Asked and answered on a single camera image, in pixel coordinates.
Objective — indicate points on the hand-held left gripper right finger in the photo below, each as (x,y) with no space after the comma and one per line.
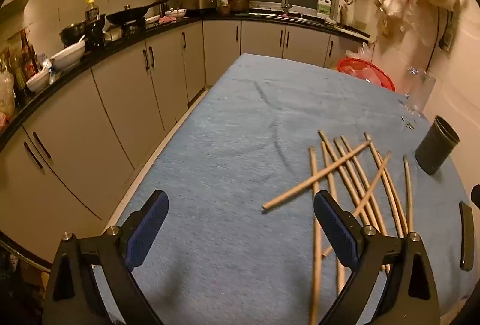
(333,227)

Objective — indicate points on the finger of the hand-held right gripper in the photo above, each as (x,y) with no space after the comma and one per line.
(467,235)

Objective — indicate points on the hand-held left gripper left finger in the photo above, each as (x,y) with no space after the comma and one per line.
(150,227)

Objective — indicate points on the bunch of wooden chopsticks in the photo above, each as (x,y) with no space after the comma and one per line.
(348,174)

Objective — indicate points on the black cylindrical utensil holder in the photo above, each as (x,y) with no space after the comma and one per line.
(435,148)

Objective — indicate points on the blue tablecloth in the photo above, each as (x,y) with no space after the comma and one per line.
(225,141)

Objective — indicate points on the clear glass pitcher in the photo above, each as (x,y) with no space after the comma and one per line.
(422,92)

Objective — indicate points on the beige lower kitchen cabinets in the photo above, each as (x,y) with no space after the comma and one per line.
(123,96)

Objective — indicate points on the clear plastic bag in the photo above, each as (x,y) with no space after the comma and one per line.
(367,75)

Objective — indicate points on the red plastic basin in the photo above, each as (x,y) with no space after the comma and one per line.
(350,66)

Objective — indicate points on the crumpled plastic bag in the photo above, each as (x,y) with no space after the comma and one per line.
(360,51)

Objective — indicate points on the small white bowl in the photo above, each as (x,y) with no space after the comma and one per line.
(37,83)

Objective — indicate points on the black kitchen countertop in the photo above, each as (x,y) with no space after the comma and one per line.
(112,43)

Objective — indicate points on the large white bowl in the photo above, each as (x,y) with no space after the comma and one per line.
(67,56)

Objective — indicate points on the black pot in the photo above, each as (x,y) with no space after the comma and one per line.
(73,34)

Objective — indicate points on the dark sauce bottles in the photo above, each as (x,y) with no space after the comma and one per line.
(28,54)

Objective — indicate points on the black wok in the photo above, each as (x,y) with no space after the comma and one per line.
(127,15)

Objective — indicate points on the steel sink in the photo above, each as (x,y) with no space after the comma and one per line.
(277,15)

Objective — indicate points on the white green detergent bottle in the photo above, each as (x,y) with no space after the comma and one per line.
(323,7)

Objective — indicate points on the cooking oil bottle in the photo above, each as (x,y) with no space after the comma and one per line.
(91,11)

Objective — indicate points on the silver countertop appliance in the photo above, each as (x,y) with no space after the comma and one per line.
(198,2)

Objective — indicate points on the metal cooking pot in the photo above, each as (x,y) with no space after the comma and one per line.
(240,4)

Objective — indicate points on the wall power strip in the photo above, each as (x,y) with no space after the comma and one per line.
(447,32)

